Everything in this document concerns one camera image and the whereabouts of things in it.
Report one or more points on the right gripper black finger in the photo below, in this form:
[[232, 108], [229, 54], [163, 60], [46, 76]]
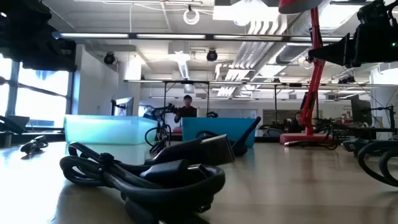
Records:
[[339, 51]]

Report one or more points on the computer monitor on arm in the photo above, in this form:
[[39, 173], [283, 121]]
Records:
[[124, 104]]

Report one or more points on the black background robot arm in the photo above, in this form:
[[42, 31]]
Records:
[[164, 110]]

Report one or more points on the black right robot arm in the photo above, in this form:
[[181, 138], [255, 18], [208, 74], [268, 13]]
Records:
[[373, 12]]

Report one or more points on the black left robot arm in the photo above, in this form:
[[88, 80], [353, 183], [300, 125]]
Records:
[[21, 21]]

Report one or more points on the red desk lamp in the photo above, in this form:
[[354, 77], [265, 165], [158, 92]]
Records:
[[315, 77]]

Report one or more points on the dark computer monitor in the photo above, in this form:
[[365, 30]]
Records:
[[360, 110]]

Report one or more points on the black device with stand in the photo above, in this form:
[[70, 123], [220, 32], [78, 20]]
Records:
[[14, 123]]

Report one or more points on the black clamp stand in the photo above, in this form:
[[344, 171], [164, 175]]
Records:
[[392, 121]]

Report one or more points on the person seated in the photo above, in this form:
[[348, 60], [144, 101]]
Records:
[[296, 124]]

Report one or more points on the light teal plastic bin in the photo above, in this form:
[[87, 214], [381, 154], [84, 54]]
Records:
[[105, 130]]

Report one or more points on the overhead light bar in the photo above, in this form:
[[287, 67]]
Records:
[[171, 36]]

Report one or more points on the blue plastic bin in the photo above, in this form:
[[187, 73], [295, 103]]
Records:
[[217, 127]]

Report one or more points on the person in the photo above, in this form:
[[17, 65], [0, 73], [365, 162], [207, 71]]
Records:
[[186, 111]]

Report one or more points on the black ceiling camera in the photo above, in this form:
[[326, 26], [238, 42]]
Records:
[[109, 58], [211, 55]]

